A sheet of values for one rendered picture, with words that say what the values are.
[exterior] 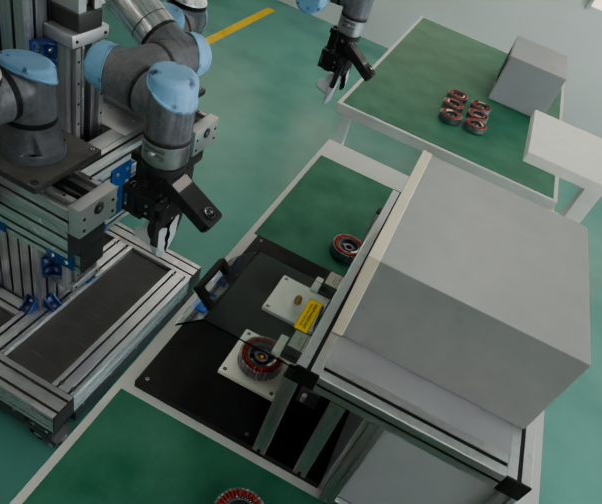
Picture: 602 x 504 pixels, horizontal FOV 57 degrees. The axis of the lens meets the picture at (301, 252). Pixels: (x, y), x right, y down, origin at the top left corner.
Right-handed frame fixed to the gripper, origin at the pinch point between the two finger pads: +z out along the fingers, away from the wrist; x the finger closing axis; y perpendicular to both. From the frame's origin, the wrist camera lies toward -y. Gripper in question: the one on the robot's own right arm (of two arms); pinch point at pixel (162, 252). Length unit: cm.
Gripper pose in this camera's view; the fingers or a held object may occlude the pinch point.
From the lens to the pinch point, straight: 105.8
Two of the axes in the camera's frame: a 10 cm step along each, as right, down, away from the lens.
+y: -8.8, -4.6, 1.5
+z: -2.7, 7.1, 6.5
